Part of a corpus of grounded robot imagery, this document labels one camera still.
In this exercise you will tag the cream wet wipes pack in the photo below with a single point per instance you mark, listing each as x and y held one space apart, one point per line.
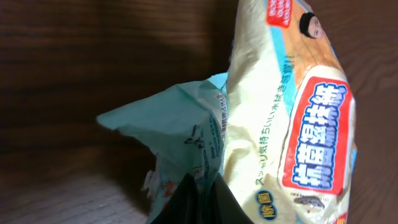
289 148

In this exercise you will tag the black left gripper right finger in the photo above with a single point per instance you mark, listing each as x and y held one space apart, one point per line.
224 207

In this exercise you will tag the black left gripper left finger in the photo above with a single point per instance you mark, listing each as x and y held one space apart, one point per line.
182 207

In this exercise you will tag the teal wipes pack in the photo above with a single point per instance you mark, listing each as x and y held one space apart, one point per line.
184 127

